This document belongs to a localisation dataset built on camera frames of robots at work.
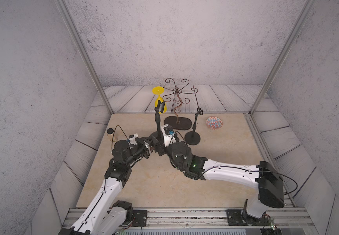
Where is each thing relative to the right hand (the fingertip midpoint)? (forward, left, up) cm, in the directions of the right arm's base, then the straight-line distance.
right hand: (158, 134), depth 69 cm
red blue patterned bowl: (+33, -36, -30) cm, 57 cm away
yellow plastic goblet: (+32, +3, +1) cm, 32 cm away
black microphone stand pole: (+21, -19, -17) cm, 33 cm away
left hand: (-1, 0, -2) cm, 2 cm away
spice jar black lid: (+19, +36, -21) cm, 46 cm away
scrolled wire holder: (+33, -10, 0) cm, 34 cm away
